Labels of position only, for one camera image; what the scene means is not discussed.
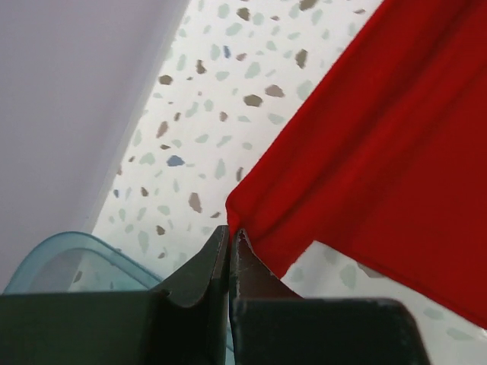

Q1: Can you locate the teal plastic bin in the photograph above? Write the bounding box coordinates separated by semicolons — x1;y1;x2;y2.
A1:
2;230;237;365

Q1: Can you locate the red t-shirt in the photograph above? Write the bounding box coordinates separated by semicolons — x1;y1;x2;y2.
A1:
226;1;486;327

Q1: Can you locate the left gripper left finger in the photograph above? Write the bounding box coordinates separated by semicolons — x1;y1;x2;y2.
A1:
0;224;231;365

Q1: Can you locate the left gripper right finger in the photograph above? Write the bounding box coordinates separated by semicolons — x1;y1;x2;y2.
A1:
229;230;430;365

